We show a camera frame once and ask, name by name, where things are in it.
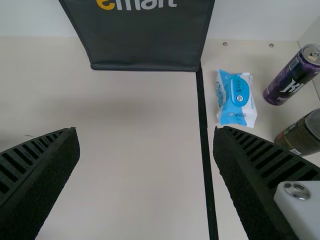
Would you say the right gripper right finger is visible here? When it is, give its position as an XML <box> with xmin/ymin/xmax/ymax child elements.
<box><xmin>212</xmin><ymin>125</ymin><xmax>320</xmax><ymax>240</ymax></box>

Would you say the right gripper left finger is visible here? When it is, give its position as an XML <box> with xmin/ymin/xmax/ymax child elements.
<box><xmin>0</xmin><ymin>127</ymin><xmax>81</xmax><ymax>240</ymax></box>

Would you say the black strip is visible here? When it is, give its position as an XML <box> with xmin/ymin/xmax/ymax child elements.
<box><xmin>195</xmin><ymin>65</ymin><xmax>220</xmax><ymax>240</ymax></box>

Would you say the dark coffee bottle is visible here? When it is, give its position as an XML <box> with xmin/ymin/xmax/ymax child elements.
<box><xmin>274</xmin><ymin>108</ymin><xmax>320</xmax><ymax>157</ymax></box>

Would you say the blue and white wipes pack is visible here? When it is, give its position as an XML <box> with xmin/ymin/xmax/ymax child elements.
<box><xmin>215</xmin><ymin>69</ymin><xmax>258</xmax><ymax>129</ymax></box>

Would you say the purple can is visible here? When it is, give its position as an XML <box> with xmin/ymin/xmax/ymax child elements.
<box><xmin>262</xmin><ymin>43</ymin><xmax>320</xmax><ymax>106</ymax></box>

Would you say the dark grey bag with straps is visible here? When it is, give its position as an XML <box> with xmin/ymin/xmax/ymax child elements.
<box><xmin>58</xmin><ymin>0</ymin><xmax>216</xmax><ymax>73</ymax></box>

